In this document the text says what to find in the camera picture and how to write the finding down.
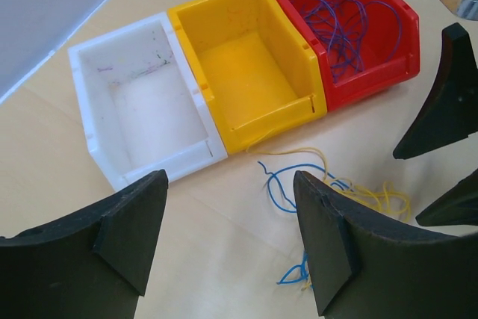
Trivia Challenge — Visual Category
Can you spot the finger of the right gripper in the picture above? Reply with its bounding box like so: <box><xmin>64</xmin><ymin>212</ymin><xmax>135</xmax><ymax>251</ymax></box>
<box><xmin>415</xmin><ymin>170</ymin><xmax>477</xmax><ymax>226</ymax></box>
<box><xmin>392</xmin><ymin>22</ymin><xmax>477</xmax><ymax>159</ymax></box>

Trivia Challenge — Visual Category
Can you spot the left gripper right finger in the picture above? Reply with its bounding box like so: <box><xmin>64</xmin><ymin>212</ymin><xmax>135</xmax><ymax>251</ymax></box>
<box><xmin>294</xmin><ymin>171</ymin><xmax>477</xmax><ymax>318</ymax></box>

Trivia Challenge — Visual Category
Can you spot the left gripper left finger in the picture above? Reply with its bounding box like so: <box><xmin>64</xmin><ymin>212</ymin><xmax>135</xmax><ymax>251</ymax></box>
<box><xmin>1</xmin><ymin>170</ymin><xmax>168</xmax><ymax>318</ymax></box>

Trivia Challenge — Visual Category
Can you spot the blue wire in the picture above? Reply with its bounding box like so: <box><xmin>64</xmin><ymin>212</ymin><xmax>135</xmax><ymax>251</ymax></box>
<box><xmin>257</xmin><ymin>161</ymin><xmax>352</xmax><ymax>286</ymax></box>

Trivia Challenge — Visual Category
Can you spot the yellow wire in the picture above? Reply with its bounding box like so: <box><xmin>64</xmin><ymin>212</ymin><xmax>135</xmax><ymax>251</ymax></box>
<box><xmin>245</xmin><ymin>137</ymin><xmax>412</xmax><ymax>292</ymax></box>

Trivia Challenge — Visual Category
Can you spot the dark purple wire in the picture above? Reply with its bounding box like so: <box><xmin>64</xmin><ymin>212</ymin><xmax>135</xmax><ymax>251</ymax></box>
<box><xmin>283</xmin><ymin>0</ymin><xmax>403</xmax><ymax>84</ymax></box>

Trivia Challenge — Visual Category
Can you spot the red plastic bin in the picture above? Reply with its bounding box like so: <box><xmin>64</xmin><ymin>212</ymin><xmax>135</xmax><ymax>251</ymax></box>
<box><xmin>277</xmin><ymin>0</ymin><xmax>420</xmax><ymax>111</ymax></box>

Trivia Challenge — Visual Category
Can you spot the white plastic bin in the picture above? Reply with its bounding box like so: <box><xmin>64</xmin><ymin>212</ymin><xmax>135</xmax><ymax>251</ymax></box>
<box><xmin>68</xmin><ymin>12</ymin><xmax>228</xmax><ymax>191</ymax></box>

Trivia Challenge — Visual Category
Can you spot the yellow plastic bin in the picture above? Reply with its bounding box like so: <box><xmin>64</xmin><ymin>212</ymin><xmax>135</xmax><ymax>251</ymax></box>
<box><xmin>167</xmin><ymin>0</ymin><xmax>327</xmax><ymax>154</ymax></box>

